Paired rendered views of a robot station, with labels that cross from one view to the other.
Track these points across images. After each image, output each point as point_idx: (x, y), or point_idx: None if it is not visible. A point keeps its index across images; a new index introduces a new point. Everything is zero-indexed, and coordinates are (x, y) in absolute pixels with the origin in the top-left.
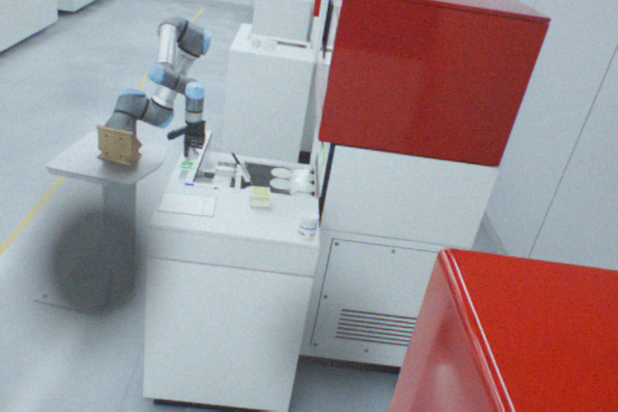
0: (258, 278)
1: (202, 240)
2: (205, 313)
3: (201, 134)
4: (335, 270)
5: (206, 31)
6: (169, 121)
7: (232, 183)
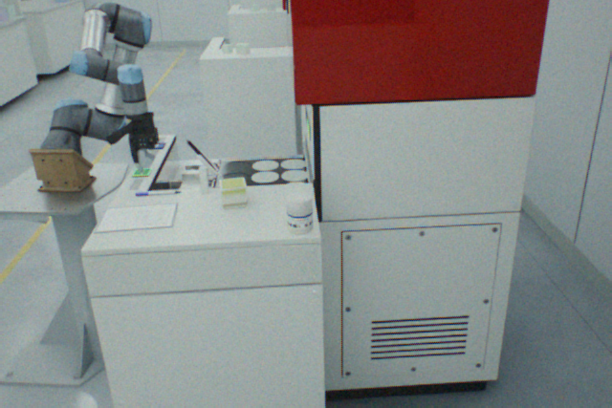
0: (247, 299)
1: (159, 261)
2: (186, 360)
3: (149, 130)
4: (354, 272)
5: (143, 13)
6: None
7: None
